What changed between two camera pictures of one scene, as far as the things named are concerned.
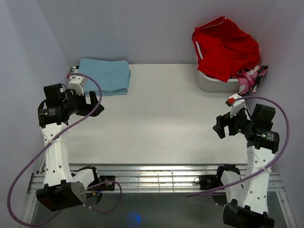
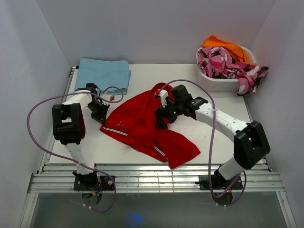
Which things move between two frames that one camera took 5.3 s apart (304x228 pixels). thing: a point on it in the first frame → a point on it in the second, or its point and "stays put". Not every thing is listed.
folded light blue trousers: x=114 y=75 stays put
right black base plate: x=209 y=182 stays put
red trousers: x=223 y=51 → x=133 y=121
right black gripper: x=223 y=120 → x=161 y=112
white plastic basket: x=206 y=83 stays put
